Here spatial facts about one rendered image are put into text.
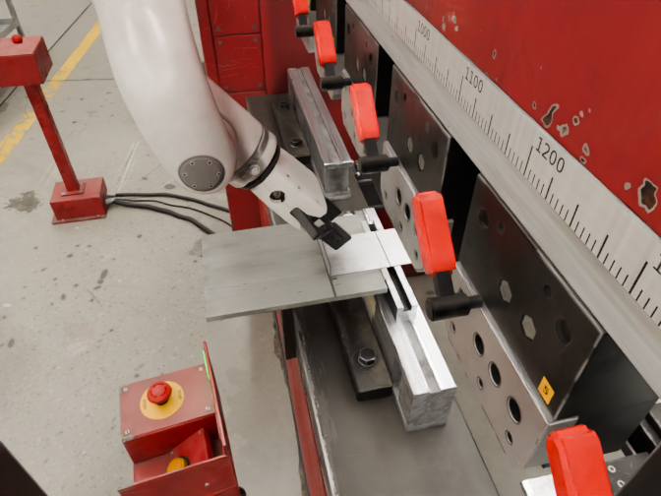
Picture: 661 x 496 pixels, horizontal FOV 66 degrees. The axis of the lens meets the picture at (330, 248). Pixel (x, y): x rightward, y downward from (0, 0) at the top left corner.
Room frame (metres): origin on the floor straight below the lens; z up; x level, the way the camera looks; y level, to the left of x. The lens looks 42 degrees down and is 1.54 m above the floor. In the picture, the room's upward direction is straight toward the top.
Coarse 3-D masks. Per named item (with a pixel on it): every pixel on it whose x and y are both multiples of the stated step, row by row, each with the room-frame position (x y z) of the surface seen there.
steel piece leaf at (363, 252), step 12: (360, 240) 0.62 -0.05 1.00; (372, 240) 0.62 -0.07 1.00; (324, 252) 0.58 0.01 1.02; (336, 252) 0.60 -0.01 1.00; (348, 252) 0.60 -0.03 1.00; (360, 252) 0.60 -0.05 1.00; (372, 252) 0.60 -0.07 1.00; (336, 264) 0.57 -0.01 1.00; (348, 264) 0.57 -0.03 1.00; (360, 264) 0.57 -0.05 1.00; (372, 264) 0.57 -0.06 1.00; (384, 264) 0.57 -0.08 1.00
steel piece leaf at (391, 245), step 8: (376, 232) 0.64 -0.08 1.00; (384, 232) 0.64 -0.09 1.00; (392, 232) 0.64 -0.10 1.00; (384, 240) 0.62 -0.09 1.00; (392, 240) 0.62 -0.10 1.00; (384, 248) 0.60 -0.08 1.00; (392, 248) 0.60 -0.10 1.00; (400, 248) 0.60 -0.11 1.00; (392, 256) 0.59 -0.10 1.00; (400, 256) 0.59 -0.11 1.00; (392, 264) 0.57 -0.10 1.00; (400, 264) 0.57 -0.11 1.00
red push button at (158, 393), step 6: (156, 384) 0.48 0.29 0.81; (162, 384) 0.48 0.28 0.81; (168, 384) 0.48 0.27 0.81; (150, 390) 0.47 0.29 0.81; (156, 390) 0.47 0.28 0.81; (162, 390) 0.47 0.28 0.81; (168, 390) 0.47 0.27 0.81; (150, 396) 0.46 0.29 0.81; (156, 396) 0.46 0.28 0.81; (162, 396) 0.46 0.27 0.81; (168, 396) 0.46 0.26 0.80; (150, 402) 0.45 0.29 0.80; (156, 402) 0.45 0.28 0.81; (162, 402) 0.45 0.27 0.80
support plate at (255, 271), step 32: (288, 224) 0.67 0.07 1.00; (320, 224) 0.67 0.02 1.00; (352, 224) 0.67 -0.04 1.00; (224, 256) 0.59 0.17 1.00; (256, 256) 0.59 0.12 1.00; (288, 256) 0.59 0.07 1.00; (320, 256) 0.59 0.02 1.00; (224, 288) 0.52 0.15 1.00; (256, 288) 0.52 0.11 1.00; (288, 288) 0.52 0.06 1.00; (320, 288) 0.52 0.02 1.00; (352, 288) 0.52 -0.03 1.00; (384, 288) 0.52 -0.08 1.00
